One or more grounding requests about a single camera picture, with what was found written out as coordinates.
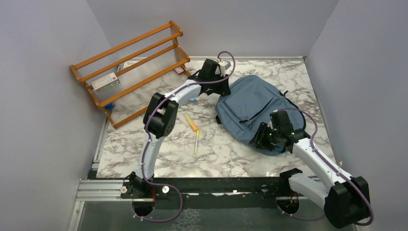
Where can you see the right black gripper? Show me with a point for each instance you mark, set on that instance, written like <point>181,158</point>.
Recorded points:
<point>259,139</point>

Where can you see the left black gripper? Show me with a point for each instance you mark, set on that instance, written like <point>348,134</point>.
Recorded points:
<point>223,89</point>

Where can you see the blue backpack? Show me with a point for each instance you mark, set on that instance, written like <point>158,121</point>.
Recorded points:
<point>250,103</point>

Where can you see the orange highlighter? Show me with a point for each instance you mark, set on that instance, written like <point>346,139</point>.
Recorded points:
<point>191,122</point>

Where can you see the yellow capped pen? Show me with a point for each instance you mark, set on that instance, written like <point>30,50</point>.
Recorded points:
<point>196,141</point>

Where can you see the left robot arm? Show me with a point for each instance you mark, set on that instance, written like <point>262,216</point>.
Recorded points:
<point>161,115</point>

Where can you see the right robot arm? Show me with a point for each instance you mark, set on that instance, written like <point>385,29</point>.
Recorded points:
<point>345,199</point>

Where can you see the small red white box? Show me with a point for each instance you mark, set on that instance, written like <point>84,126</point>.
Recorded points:
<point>180,70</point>

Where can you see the wooden shelf rack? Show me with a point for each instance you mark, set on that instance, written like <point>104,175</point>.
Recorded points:
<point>144,65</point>

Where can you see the white box on shelf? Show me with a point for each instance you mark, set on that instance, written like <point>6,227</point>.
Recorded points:
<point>104,83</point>

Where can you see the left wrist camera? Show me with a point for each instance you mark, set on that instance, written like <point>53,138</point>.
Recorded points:
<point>222,67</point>

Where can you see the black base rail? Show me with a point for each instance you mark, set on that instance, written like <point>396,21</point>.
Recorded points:
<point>179,194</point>

